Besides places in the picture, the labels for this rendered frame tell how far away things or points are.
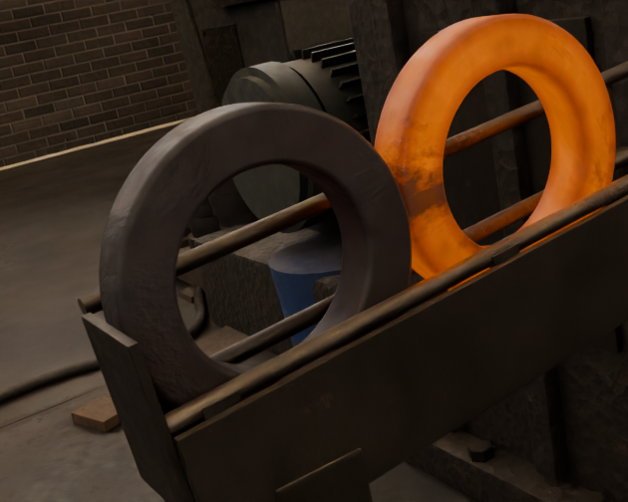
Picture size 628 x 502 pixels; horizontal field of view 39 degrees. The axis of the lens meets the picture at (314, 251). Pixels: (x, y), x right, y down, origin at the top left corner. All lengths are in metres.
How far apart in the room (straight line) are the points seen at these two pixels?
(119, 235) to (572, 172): 0.33
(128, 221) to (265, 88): 1.46
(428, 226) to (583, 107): 0.15
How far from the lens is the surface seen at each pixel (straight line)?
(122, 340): 0.46
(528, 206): 0.67
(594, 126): 0.65
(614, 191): 0.64
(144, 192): 0.46
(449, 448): 1.50
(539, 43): 0.61
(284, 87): 1.88
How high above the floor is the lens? 0.82
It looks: 16 degrees down
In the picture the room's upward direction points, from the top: 11 degrees counter-clockwise
